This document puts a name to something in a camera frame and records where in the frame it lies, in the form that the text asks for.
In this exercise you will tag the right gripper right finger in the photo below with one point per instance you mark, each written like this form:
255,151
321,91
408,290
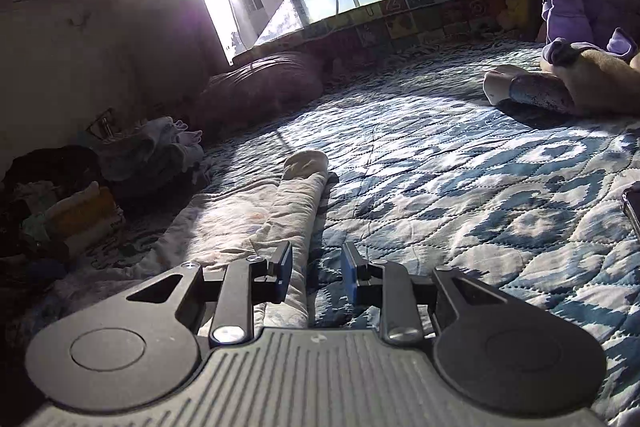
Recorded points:
389,287

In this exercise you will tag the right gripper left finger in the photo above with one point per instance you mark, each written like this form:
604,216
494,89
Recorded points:
248,281

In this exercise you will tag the white floral baby garment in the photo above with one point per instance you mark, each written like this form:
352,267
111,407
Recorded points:
214,230

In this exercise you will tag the stack of folded grey clothes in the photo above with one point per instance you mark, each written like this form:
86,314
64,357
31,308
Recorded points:
149,157

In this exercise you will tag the orange and pink folded clothes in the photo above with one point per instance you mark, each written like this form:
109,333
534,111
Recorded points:
77,222

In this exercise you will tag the blue white patterned quilt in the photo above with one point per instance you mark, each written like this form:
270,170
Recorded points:
424,171

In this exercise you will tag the purple pillow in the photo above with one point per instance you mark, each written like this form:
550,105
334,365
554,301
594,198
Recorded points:
256,92

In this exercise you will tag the white grey sock garment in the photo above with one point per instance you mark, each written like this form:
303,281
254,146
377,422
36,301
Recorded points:
512,83

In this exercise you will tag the smartphone on bed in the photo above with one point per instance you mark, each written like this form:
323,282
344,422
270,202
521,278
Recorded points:
631,206

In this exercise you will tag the tan brown garment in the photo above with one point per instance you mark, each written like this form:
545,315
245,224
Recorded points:
600,83

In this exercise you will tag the purple garment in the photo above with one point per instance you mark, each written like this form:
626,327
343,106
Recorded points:
575,26

